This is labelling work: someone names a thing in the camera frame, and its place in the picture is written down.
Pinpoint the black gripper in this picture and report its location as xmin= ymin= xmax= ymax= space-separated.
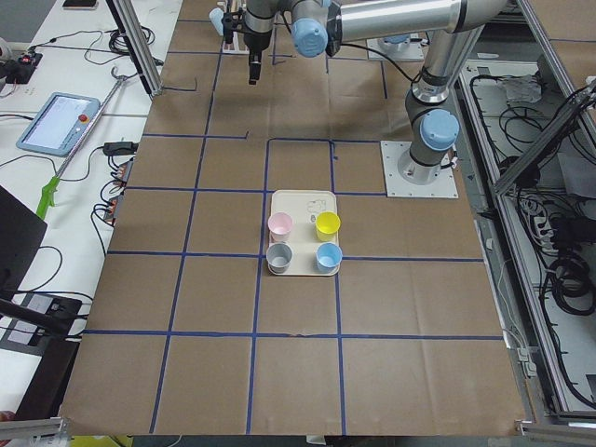
xmin=243 ymin=16 xmax=273 ymax=86

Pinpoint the light blue plastic cup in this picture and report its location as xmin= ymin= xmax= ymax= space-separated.
xmin=209 ymin=7 xmax=224 ymax=36

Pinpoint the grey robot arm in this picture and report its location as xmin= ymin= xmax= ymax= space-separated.
xmin=223 ymin=0 xmax=506 ymax=185

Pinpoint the pink plastic cup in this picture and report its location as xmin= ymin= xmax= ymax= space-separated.
xmin=267 ymin=212 xmax=293 ymax=242

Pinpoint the yellow plastic cup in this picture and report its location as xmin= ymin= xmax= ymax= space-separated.
xmin=315 ymin=211 xmax=341 ymax=242

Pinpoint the grey plastic cup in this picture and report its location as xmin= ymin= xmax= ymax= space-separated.
xmin=266 ymin=243 xmax=293 ymax=275

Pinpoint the cream plastic tray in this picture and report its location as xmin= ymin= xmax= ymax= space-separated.
xmin=269 ymin=190 xmax=340 ymax=277

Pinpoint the black power adapter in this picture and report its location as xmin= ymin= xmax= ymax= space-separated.
xmin=102 ymin=141 xmax=139 ymax=156

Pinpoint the blue teach pendant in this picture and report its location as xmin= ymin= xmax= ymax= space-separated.
xmin=16 ymin=92 xmax=101 ymax=157

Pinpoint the metal reacher grabber tool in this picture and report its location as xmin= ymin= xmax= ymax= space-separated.
xmin=35 ymin=67 xmax=137 ymax=220

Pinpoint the white wire cup rack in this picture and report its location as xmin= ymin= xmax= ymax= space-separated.
xmin=218 ymin=0 xmax=255 ymax=56

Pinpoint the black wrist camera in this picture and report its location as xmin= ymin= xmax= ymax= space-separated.
xmin=222 ymin=9 xmax=244 ymax=45

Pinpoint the aluminium frame post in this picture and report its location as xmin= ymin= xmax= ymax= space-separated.
xmin=106 ymin=0 xmax=163 ymax=98

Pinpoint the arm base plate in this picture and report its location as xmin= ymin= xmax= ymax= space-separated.
xmin=380 ymin=141 xmax=458 ymax=199
xmin=366 ymin=34 xmax=427 ymax=62

